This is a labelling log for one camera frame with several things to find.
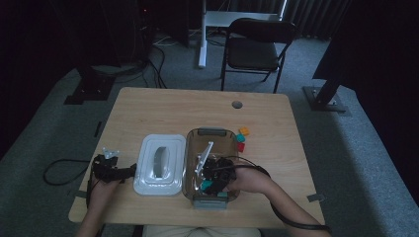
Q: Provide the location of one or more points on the white box lid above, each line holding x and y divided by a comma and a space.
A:
146, 164

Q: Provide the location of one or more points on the teal toy block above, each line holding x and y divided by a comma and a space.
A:
206, 185
241, 138

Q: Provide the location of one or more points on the clear grey storage box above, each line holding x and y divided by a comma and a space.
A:
210, 141

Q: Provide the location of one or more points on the grey table grommet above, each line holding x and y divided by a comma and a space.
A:
236, 104

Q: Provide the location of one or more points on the person's right hand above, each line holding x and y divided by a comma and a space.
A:
250, 181

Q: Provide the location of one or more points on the grey tape piece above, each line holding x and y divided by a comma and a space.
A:
80, 194
315, 197

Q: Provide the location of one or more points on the red toy block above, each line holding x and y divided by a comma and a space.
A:
241, 146

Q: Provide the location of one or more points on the orange toy block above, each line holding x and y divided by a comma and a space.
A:
244, 131

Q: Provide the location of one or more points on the light green toy block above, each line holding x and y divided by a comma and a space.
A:
222, 194

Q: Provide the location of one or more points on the person's left hand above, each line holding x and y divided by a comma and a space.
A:
102, 196

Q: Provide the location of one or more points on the black tape strip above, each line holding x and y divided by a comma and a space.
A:
98, 129

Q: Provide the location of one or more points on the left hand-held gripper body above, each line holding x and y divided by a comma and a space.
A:
104, 168

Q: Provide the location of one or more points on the dark curtain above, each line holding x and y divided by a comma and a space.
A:
313, 19

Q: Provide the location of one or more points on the person's beige trousers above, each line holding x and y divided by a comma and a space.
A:
201, 232

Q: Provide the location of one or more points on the black metal stand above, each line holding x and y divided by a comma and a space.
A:
90, 89
324, 102

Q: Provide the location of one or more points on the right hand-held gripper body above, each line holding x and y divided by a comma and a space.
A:
220, 173

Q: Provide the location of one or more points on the black folding chair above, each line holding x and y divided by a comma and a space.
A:
253, 54

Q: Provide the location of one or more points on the black computer tower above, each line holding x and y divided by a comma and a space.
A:
145, 29

